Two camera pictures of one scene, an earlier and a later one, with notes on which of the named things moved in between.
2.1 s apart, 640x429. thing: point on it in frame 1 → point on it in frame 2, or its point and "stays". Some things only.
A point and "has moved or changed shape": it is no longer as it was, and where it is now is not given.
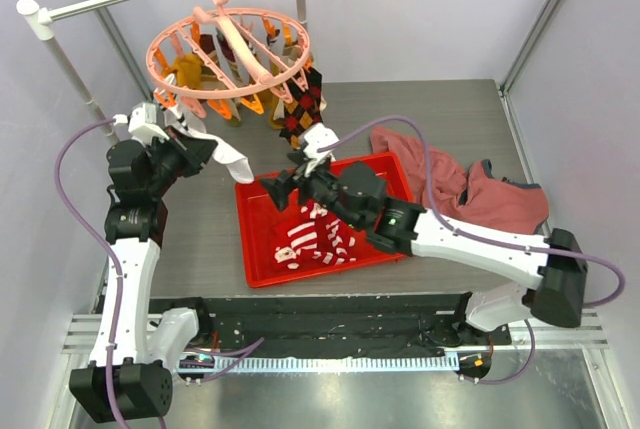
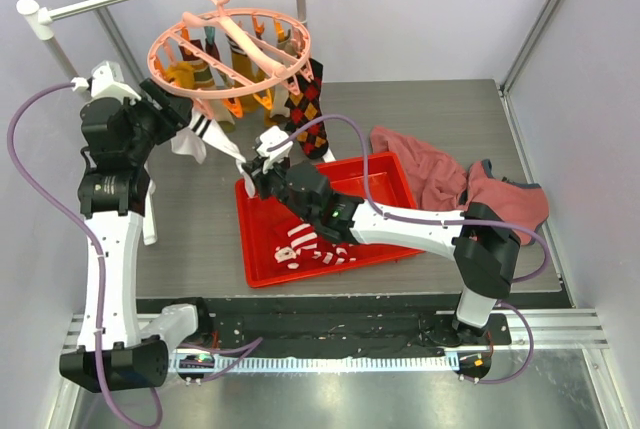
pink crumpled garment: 475,197 stays
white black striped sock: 238,167 has moved or changed shape
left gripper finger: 199,151 → 177,110
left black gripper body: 169,160 → 149,125
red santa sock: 287,256 stays
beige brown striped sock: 208,79 → 203,70
